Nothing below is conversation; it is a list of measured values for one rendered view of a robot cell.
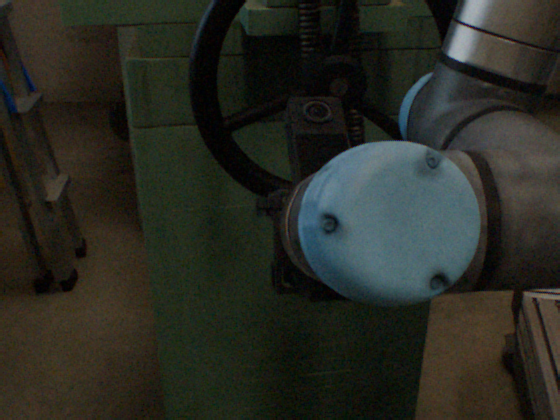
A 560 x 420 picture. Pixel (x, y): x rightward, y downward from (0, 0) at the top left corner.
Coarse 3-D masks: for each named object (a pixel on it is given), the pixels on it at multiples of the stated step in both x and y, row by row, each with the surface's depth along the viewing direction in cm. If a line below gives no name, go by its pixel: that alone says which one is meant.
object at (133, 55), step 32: (128, 64) 76; (160, 64) 77; (224, 64) 78; (256, 64) 78; (288, 64) 79; (384, 64) 81; (416, 64) 82; (128, 96) 82; (160, 96) 78; (224, 96) 80; (256, 96) 80; (384, 96) 83
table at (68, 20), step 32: (64, 0) 72; (96, 0) 72; (128, 0) 73; (160, 0) 73; (192, 0) 74; (256, 0) 71; (416, 0) 78; (256, 32) 67; (288, 32) 68; (320, 32) 68
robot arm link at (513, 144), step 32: (480, 128) 37; (512, 128) 35; (544, 128) 35; (480, 160) 31; (512, 160) 31; (544, 160) 31; (512, 192) 29; (544, 192) 30; (512, 224) 29; (544, 224) 29; (512, 256) 30; (544, 256) 30; (480, 288) 31; (512, 288) 32; (544, 288) 32
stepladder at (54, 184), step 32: (0, 0) 156; (0, 32) 156; (0, 64) 148; (0, 96) 147; (32, 96) 164; (0, 128) 154; (0, 160) 155; (32, 160) 159; (32, 192) 159; (64, 192) 172; (32, 224) 167; (32, 256) 168; (64, 256) 171; (64, 288) 172
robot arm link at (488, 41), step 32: (480, 0) 39; (512, 0) 37; (544, 0) 37; (448, 32) 42; (480, 32) 39; (512, 32) 38; (544, 32) 38; (448, 64) 41; (480, 64) 39; (512, 64) 38; (544, 64) 39; (416, 96) 46; (448, 96) 41; (480, 96) 40; (512, 96) 39; (416, 128) 44; (448, 128) 40
